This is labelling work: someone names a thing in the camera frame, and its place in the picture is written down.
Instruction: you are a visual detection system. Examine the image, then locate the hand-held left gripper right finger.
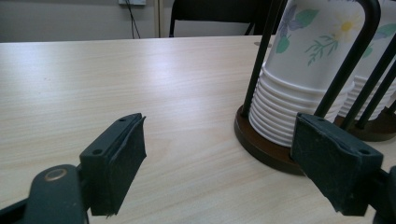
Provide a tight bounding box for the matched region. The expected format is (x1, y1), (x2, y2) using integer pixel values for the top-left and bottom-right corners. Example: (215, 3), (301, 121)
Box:
(290, 112), (385, 217)

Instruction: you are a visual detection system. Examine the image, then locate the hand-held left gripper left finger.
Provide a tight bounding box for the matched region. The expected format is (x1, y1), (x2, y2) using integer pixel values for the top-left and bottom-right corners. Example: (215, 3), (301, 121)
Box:
(78, 112), (148, 217)

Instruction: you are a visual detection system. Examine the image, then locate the black rod cup holder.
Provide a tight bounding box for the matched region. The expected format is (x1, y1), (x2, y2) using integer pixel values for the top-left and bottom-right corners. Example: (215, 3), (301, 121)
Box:
(233, 0), (382, 176)
(334, 32), (396, 143)

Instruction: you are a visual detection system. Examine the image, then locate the stack of floral paper cups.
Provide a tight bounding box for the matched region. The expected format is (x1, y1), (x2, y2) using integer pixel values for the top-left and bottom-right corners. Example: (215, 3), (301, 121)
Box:
(248, 0), (357, 148)
(338, 0), (396, 121)

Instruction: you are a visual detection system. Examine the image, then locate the black chair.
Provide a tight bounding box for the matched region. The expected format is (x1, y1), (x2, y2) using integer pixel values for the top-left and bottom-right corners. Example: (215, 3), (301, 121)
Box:
(168, 0), (276, 38)

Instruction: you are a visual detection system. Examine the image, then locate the black power cable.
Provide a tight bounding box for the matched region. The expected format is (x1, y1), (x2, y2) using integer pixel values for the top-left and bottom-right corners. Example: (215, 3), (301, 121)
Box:
(125, 0), (142, 39)

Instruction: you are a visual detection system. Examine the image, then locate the beige wall trim strip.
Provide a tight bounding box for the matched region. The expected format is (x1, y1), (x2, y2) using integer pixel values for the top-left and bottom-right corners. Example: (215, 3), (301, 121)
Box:
(153, 0), (164, 38)

